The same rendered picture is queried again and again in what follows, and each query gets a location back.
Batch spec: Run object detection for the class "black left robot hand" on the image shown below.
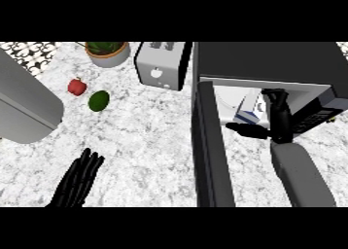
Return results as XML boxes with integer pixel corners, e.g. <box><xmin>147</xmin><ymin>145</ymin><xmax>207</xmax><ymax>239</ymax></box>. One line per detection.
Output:
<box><xmin>45</xmin><ymin>147</ymin><xmax>107</xmax><ymax>208</ymax></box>

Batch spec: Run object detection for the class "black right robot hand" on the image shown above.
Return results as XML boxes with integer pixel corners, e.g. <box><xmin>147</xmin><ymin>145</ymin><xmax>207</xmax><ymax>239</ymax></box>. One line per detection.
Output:
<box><xmin>224</xmin><ymin>88</ymin><xmax>295</xmax><ymax>145</ymax></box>

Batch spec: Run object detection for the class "white and blue milk carton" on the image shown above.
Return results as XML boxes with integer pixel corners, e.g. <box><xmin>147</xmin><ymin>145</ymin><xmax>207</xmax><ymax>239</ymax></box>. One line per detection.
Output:
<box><xmin>233</xmin><ymin>88</ymin><xmax>273</xmax><ymax>125</ymax></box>

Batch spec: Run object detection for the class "dark grey microwave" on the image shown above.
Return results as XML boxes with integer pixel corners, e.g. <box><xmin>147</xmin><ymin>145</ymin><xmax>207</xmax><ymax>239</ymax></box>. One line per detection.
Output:
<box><xmin>193</xmin><ymin>41</ymin><xmax>348</xmax><ymax>134</ymax></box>

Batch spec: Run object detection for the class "dark grey microwave door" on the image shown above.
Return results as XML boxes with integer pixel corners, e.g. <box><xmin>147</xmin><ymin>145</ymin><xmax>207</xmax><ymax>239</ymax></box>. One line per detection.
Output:
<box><xmin>190</xmin><ymin>81</ymin><xmax>237</xmax><ymax>208</ymax></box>

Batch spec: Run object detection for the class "green avocado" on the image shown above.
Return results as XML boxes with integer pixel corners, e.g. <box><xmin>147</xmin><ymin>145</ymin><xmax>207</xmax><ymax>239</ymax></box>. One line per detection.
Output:
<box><xmin>86</xmin><ymin>89</ymin><xmax>111</xmax><ymax>113</ymax></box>

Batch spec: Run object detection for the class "grey rounded appliance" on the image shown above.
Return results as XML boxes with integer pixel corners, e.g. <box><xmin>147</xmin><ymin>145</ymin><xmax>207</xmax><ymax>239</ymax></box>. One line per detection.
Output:
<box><xmin>0</xmin><ymin>41</ymin><xmax>66</xmax><ymax>145</ymax></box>

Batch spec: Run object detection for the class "red apple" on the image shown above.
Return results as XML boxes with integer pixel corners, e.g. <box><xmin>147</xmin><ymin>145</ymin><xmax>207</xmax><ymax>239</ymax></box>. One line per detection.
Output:
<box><xmin>67</xmin><ymin>77</ymin><xmax>89</xmax><ymax>97</ymax></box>

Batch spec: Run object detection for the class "silver toaster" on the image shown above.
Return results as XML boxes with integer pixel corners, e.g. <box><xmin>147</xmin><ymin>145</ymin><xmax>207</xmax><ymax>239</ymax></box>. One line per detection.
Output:
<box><xmin>134</xmin><ymin>41</ymin><xmax>194</xmax><ymax>92</ymax></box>

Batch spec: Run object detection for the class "potted green plant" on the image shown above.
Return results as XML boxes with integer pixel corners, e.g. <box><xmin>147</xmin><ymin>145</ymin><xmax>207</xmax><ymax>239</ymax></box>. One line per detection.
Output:
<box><xmin>74</xmin><ymin>41</ymin><xmax>132</xmax><ymax>69</ymax></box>

